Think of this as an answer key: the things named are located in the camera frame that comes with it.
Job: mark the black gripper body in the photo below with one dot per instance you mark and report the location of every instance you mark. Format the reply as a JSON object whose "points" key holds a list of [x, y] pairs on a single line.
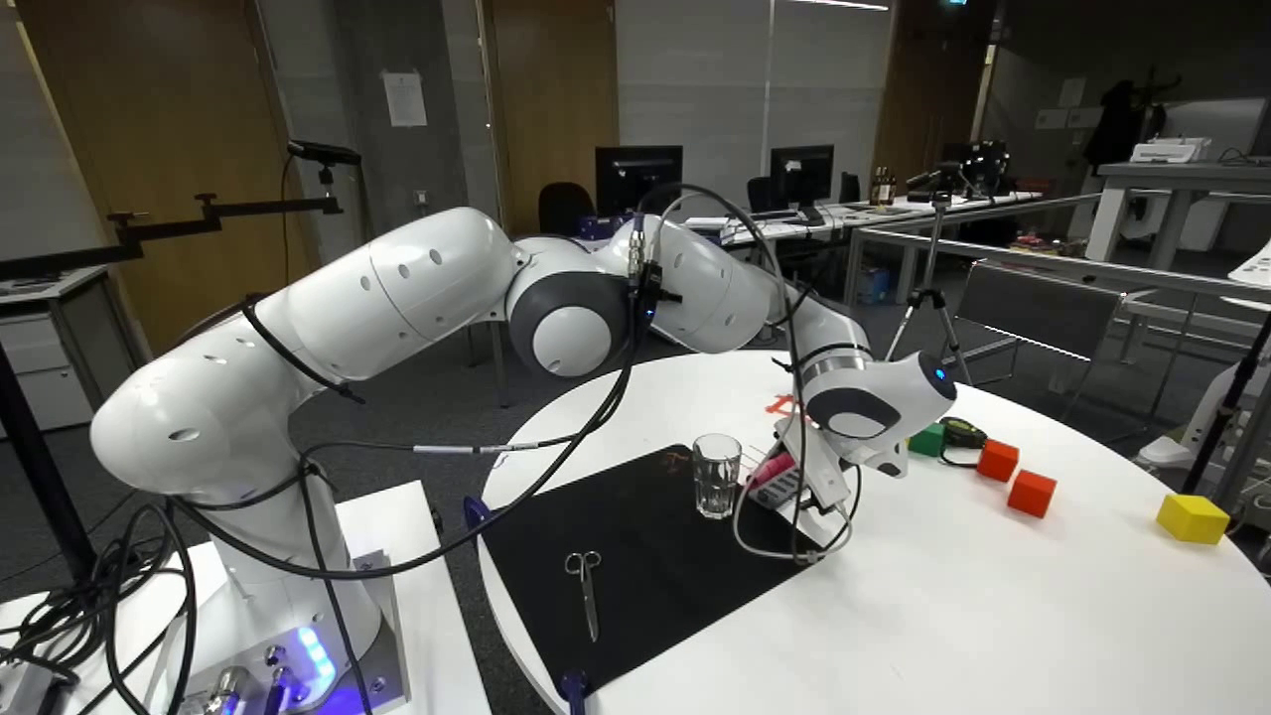
{"points": [[822, 459]]}

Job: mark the white robot base table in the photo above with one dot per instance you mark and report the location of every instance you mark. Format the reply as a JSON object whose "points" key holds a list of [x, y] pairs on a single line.
{"points": [[399, 529]]}

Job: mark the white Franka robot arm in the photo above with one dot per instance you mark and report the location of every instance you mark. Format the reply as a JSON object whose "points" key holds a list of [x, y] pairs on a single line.
{"points": [[399, 301]]}

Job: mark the clear glass cup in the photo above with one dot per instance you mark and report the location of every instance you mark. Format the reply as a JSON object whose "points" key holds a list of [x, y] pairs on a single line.
{"points": [[718, 477]]}

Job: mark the dark green rounded object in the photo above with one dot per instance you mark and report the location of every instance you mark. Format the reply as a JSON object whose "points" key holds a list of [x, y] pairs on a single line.
{"points": [[966, 432]]}

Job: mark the green cube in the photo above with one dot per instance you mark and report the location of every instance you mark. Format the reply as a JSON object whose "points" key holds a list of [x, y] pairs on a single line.
{"points": [[933, 443]]}

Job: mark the black rectangular mat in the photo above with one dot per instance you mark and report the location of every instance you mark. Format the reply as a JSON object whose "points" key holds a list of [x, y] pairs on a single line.
{"points": [[639, 570]]}

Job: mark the red cube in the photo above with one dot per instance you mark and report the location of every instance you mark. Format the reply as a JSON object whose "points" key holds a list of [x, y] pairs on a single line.
{"points": [[1000, 464], [1035, 496]]}

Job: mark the small metal scissors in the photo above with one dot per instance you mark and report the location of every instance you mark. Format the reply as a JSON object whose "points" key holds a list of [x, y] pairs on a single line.
{"points": [[587, 570]]}

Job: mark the black computer monitor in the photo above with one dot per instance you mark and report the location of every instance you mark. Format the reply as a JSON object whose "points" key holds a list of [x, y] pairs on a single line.
{"points": [[804, 173], [639, 179]]}

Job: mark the blue clamp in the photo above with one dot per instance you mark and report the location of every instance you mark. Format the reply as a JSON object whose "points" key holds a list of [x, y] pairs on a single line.
{"points": [[480, 514], [573, 689]]}

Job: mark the black office chair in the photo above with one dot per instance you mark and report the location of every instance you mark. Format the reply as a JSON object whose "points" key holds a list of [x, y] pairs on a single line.
{"points": [[566, 207]]}

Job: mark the large yellow cube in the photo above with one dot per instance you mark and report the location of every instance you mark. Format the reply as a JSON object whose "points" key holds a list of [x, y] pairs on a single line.
{"points": [[1192, 518]]}

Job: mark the white paper sheet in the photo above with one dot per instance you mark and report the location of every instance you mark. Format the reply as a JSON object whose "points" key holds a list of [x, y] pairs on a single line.
{"points": [[402, 100]]}

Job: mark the black camera tripod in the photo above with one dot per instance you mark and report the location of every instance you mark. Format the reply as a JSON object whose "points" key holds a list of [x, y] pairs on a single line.
{"points": [[936, 324]]}

